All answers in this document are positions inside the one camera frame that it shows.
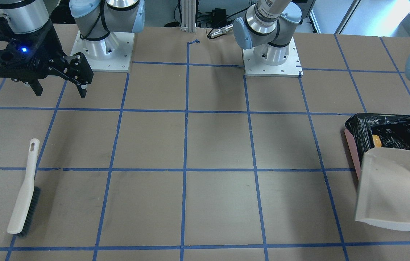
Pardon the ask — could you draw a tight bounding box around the aluminium frame post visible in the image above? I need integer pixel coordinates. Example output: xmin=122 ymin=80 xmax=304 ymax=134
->
xmin=180 ymin=0 xmax=197 ymax=34

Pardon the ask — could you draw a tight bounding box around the beige hand brush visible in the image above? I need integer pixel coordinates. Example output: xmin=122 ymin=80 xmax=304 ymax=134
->
xmin=7 ymin=138 xmax=41 ymax=237

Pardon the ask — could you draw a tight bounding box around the beige plastic dustpan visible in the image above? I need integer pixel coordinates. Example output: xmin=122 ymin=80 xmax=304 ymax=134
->
xmin=355 ymin=148 xmax=410 ymax=231

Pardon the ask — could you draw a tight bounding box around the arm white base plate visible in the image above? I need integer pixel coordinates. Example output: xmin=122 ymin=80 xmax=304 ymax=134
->
xmin=242 ymin=38 xmax=304 ymax=78
xmin=71 ymin=31 xmax=136 ymax=73

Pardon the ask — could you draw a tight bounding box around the brown potato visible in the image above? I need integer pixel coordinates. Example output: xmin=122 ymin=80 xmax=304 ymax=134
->
xmin=372 ymin=135 xmax=382 ymax=148

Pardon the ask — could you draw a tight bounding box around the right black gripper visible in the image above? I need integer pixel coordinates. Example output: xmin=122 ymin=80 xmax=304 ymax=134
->
xmin=0 ymin=17 xmax=94 ymax=98

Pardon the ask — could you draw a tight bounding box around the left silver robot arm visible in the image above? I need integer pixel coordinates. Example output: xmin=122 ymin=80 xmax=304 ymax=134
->
xmin=232 ymin=0 xmax=410 ymax=81

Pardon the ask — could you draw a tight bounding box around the black trash bag bin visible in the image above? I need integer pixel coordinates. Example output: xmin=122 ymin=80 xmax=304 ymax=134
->
xmin=345 ymin=113 xmax=410 ymax=162

